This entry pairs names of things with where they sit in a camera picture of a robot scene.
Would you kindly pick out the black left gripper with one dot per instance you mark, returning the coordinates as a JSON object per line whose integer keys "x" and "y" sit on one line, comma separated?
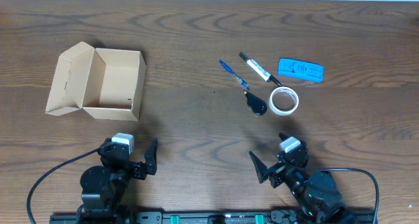
{"x": 150, "y": 157}

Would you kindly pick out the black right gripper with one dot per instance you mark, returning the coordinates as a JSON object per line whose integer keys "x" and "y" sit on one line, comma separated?
{"x": 278, "y": 175}

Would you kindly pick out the white masking tape roll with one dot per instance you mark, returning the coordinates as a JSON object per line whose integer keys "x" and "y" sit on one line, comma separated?
{"x": 283, "y": 101}

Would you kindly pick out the cardboard box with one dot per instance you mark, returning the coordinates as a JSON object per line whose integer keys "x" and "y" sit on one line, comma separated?
{"x": 106, "y": 83}

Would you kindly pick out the black and white marker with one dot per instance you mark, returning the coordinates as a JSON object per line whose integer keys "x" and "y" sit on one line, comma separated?
{"x": 261, "y": 71}

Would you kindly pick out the blue plastic case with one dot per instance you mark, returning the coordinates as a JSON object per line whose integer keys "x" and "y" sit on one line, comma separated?
{"x": 307, "y": 71}

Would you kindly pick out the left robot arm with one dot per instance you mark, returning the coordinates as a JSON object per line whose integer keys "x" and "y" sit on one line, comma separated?
{"x": 103, "y": 187}

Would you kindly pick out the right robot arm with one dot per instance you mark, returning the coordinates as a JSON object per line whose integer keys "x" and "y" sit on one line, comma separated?
{"x": 316, "y": 192}

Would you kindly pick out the green right clamp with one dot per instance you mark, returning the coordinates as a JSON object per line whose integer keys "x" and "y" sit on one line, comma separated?
{"x": 259, "y": 219}

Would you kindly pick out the green clamp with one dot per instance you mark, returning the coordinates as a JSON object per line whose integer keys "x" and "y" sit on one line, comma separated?
{"x": 259, "y": 219}
{"x": 174, "y": 219}

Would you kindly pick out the green left clamp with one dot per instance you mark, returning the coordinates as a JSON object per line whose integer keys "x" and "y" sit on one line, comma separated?
{"x": 174, "y": 219}

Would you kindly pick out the blue ballpoint pen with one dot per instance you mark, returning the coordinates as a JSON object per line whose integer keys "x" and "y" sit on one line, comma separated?
{"x": 239, "y": 79}

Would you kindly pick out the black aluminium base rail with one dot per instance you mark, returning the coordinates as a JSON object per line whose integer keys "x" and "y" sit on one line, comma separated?
{"x": 274, "y": 216}

